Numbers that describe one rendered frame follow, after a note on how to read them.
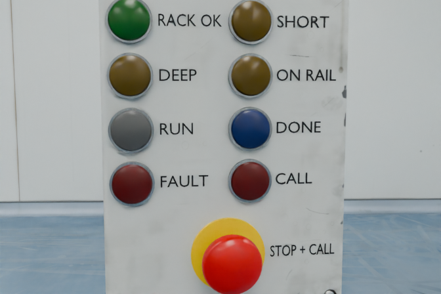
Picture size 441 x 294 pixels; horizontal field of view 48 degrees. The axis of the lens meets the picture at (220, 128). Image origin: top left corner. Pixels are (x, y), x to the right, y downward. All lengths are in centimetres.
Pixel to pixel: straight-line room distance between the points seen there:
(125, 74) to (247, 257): 14
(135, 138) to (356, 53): 358
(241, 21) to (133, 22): 7
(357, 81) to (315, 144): 352
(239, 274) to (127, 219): 8
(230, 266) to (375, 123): 363
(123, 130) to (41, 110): 358
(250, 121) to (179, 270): 12
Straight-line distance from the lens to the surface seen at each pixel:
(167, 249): 35
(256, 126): 33
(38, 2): 393
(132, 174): 33
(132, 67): 33
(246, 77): 33
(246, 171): 34
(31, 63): 391
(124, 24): 33
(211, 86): 34
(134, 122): 33
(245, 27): 33
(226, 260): 33
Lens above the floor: 104
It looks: 6 degrees down
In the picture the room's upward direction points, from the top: straight up
